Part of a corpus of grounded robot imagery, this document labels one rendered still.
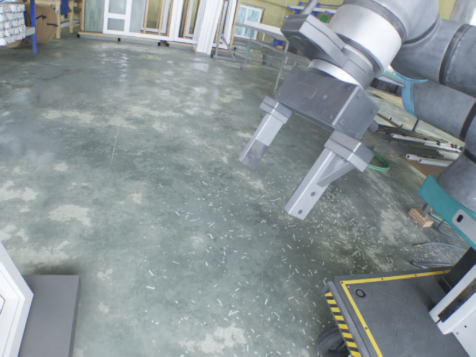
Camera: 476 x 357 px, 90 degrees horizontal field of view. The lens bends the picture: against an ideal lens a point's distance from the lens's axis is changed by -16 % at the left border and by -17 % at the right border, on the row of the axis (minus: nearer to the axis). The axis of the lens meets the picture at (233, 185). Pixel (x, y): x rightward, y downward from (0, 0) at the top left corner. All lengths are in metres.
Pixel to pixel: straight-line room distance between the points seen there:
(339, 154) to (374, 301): 0.71
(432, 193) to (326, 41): 0.55
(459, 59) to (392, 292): 0.76
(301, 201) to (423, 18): 0.28
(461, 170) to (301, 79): 0.48
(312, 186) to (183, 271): 0.95
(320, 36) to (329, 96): 0.06
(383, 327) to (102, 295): 0.93
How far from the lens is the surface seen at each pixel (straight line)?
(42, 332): 1.04
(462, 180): 0.73
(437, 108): 0.75
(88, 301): 1.13
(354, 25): 0.35
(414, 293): 1.09
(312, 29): 0.31
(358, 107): 0.32
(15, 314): 1.03
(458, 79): 0.46
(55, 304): 1.08
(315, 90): 0.35
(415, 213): 2.32
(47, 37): 5.97
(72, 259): 1.26
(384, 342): 0.88
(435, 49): 0.46
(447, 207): 0.75
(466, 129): 0.74
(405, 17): 0.38
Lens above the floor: 0.93
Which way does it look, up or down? 32 degrees down
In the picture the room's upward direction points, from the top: 14 degrees clockwise
